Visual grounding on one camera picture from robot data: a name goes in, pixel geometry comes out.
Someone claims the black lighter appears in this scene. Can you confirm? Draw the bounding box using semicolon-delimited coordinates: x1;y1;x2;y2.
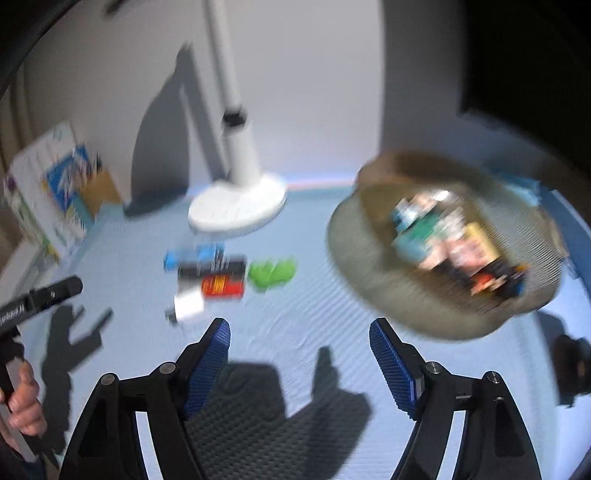
177;257;246;281

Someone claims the yellow rectangular box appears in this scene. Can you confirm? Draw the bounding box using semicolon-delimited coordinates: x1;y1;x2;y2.
463;222;501;271

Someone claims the white small box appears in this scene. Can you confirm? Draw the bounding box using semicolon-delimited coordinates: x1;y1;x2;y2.
166;290;204;323

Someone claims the green round object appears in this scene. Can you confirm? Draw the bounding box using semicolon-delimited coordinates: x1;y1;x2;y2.
405;212;441;242

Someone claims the golden ribbed bowl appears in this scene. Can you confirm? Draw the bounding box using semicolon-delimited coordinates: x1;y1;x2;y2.
356;152;561;316

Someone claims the red lighter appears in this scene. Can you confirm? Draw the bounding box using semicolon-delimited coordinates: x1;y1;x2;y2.
201;275;245;299

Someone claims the brown pen holder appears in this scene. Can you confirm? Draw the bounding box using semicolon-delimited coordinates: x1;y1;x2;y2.
80;170;122;217

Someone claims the blue textured table mat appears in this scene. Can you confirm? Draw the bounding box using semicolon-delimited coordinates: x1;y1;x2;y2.
22;192;590;479

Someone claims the white desk lamp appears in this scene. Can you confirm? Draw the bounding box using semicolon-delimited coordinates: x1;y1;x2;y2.
187;1;287;234

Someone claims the blue lighter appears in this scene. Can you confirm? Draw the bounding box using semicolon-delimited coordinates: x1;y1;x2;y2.
163;243;224;271

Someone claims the green plastic toy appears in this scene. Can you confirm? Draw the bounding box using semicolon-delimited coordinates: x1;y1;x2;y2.
247;258;297;291

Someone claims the person's left hand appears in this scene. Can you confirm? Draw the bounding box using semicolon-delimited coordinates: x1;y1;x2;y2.
1;361;47;436

